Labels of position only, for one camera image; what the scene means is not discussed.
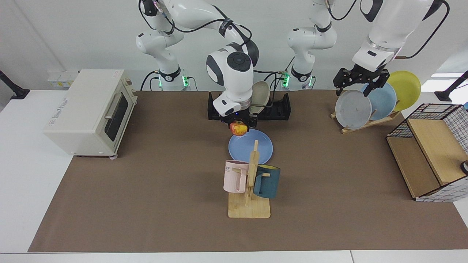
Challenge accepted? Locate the wire basket with wooden floor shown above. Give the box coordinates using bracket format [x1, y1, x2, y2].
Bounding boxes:
[386, 103, 468, 202]

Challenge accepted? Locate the brown table cloth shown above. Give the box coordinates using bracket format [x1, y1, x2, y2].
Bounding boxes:
[28, 90, 468, 252]

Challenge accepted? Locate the black dish rack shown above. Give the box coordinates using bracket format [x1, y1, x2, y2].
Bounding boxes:
[207, 91, 292, 121]

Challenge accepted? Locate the beige plate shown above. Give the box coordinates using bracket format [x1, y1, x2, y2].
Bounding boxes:
[250, 81, 271, 114]

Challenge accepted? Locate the pink cup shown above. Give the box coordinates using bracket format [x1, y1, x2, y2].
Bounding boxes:
[223, 160, 250, 194]

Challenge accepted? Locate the red yellow apple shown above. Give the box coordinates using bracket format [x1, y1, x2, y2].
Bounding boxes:
[229, 122, 249, 137]

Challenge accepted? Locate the pale toaster oven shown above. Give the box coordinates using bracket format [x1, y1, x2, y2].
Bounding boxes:
[43, 69, 139, 158]

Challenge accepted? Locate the yellow plate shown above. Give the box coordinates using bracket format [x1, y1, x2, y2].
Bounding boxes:
[383, 70, 422, 111]

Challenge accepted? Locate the wooden cup stand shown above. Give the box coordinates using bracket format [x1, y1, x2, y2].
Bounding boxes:
[228, 140, 271, 219]

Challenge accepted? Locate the black clamp stand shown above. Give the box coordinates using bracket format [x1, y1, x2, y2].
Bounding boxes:
[434, 70, 468, 102]
[0, 70, 30, 100]

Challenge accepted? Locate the light blue plate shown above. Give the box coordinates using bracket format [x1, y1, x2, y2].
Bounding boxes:
[360, 82, 397, 121]

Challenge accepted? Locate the grey plate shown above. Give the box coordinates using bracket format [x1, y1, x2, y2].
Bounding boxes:
[335, 90, 372, 130]

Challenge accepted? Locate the dark teal cup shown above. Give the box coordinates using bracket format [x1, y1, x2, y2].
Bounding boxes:
[253, 164, 281, 199]

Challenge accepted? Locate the wooden plate rack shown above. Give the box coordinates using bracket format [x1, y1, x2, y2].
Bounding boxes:
[330, 110, 401, 134]

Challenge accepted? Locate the white wall socket box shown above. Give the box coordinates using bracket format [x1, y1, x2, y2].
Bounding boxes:
[48, 70, 80, 89]

